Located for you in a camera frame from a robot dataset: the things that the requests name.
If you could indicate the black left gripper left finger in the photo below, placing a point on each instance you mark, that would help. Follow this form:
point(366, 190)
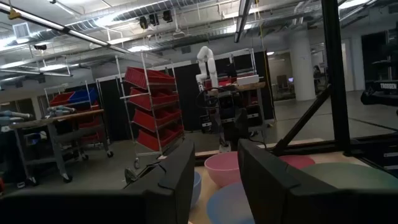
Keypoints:
point(161, 193)

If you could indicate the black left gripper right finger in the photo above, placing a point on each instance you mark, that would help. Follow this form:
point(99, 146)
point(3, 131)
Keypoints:
point(280, 193)

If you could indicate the large light blue bowl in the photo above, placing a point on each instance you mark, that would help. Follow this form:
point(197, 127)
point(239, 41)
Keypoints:
point(230, 205)

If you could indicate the pink plastic bowl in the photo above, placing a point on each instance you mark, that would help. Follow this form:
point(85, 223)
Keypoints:
point(222, 168)

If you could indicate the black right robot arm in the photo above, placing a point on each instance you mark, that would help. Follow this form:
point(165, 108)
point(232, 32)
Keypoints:
point(384, 93)

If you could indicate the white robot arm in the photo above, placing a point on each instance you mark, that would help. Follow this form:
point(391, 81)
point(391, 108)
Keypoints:
point(212, 67)

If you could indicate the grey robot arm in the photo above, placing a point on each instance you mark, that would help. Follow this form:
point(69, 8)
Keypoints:
point(62, 109)
point(14, 115)

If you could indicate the small blue bowl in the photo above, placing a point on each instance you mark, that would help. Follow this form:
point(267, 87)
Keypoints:
point(196, 186)

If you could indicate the red plastic bowl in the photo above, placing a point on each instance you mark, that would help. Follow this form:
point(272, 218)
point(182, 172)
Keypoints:
point(297, 161)

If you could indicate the red storage bin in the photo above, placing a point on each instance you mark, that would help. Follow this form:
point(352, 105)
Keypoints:
point(60, 99)
point(146, 77)
point(164, 138)
point(155, 99)
point(161, 119)

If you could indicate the large green bowl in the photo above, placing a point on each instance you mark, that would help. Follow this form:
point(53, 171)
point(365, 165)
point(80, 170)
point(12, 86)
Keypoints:
point(348, 175)

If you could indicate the black equipment stand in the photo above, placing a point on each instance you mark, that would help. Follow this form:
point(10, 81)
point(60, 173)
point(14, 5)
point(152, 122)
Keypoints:
point(231, 118)

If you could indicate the wooden top equipment cart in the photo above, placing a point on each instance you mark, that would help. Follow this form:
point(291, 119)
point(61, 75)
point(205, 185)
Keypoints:
point(252, 87)

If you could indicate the white box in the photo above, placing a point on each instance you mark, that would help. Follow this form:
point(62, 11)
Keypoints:
point(247, 80)

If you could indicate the blue storage bin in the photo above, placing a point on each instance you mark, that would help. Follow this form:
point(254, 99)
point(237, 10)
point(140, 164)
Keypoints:
point(82, 96)

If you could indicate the wooden top workbench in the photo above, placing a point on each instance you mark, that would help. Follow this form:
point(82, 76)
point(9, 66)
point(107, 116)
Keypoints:
point(56, 119)

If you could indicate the white round pillar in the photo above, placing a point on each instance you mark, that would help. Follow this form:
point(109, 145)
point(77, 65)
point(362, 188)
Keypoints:
point(302, 65)

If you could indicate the long ceiling light bar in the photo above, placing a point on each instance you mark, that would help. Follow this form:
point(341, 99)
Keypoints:
point(81, 35)

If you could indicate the black metal table frame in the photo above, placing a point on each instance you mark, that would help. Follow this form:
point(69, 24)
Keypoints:
point(335, 77)

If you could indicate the black ceiling camera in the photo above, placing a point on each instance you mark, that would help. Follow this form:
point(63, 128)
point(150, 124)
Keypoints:
point(167, 16)
point(143, 22)

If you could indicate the dark hanging ceiling rail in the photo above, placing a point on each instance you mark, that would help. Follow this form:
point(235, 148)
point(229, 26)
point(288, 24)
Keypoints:
point(242, 21)

